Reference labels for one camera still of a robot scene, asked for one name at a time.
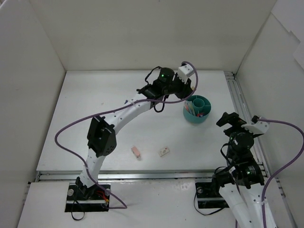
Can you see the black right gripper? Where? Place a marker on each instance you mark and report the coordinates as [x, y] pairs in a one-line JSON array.
[[233, 126]]

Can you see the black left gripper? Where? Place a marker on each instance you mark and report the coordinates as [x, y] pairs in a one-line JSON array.
[[183, 89]]

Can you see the orange yellow highlighter pack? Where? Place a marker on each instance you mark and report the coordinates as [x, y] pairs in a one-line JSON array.
[[189, 107]]

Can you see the teal round desk organizer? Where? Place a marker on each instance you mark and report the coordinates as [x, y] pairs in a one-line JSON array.
[[201, 105]]

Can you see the white patterned eraser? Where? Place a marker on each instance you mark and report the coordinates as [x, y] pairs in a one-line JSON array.
[[164, 151]]

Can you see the pink eraser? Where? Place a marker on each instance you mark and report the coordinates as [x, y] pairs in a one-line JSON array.
[[136, 152]]

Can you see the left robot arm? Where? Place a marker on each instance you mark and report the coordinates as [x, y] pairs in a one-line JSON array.
[[103, 129]]

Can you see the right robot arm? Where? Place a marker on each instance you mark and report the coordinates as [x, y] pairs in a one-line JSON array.
[[241, 183]]

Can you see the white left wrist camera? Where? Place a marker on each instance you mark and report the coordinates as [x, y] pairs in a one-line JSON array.
[[184, 72]]

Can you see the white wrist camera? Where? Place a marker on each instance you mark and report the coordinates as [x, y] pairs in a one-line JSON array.
[[256, 126], [184, 72]]

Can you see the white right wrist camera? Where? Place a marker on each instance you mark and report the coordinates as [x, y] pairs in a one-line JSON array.
[[256, 126]]

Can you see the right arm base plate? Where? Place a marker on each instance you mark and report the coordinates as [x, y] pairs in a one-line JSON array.
[[207, 193]]

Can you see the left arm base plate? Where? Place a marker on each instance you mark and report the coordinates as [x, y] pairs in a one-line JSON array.
[[76, 202]]

